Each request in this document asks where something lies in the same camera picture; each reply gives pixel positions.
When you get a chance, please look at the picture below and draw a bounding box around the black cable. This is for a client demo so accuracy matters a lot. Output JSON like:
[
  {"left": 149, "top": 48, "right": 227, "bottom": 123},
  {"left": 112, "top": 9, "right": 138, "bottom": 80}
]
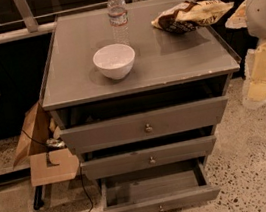
[{"left": 20, "top": 120, "right": 96, "bottom": 212}]

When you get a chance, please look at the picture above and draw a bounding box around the grey drawer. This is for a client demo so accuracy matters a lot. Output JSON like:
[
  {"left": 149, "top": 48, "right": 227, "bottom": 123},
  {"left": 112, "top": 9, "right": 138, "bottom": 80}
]
[
  {"left": 60, "top": 96, "right": 227, "bottom": 154},
  {"left": 81, "top": 128, "right": 216, "bottom": 180},
  {"left": 101, "top": 159, "right": 220, "bottom": 212}
]

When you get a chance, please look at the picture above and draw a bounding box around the grey top drawer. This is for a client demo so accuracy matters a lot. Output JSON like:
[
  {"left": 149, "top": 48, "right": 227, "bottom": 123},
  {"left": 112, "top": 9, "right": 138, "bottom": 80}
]
[{"left": 60, "top": 96, "right": 227, "bottom": 154}]

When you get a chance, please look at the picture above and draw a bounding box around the grey bottom drawer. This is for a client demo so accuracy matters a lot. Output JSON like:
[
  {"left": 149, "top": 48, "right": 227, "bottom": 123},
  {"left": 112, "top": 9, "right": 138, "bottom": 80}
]
[{"left": 101, "top": 159, "right": 220, "bottom": 212}]

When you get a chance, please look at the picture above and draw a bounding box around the clear plastic water bottle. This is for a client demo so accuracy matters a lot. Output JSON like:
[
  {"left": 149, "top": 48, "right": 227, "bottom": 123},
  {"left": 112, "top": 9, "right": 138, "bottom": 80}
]
[{"left": 107, "top": 0, "right": 130, "bottom": 45}]

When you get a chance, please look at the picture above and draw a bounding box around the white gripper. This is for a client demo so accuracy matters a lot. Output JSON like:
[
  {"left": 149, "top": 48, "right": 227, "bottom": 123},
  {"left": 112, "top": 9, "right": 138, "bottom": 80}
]
[{"left": 242, "top": 39, "right": 266, "bottom": 110}]

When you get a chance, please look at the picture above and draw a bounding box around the yellow brown chip bag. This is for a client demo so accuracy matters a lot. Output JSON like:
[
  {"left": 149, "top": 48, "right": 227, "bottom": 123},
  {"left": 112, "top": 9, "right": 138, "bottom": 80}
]
[{"left": 151, "top": 0, "right": 234, "bottom": 35}]

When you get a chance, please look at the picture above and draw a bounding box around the white ceramic bowl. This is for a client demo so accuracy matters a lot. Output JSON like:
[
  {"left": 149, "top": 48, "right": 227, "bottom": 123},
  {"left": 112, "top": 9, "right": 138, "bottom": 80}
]
[{"left": 93, "top": 44, "right": 136, "bottom": 80}]

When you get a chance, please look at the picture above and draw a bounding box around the grey wooden drawer cabinet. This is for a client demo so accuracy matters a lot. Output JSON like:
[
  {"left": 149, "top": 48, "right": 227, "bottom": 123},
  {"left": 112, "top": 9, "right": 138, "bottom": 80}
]
[{"left": 25, "top": 0, "right": 258, "bottom": 193}]

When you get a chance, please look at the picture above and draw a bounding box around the grey middle drawer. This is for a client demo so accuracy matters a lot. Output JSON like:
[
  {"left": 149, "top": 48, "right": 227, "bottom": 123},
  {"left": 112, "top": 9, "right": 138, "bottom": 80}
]
[{"left": 81, "top": 128, "right": 216, "bottom": 180}]

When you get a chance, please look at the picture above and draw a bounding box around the brown cardboard box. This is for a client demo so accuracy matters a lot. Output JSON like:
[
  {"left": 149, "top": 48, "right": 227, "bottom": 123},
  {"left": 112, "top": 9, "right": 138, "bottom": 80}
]
[{"left": 13, "top": 103, "right": 80, "bottom": 187}]

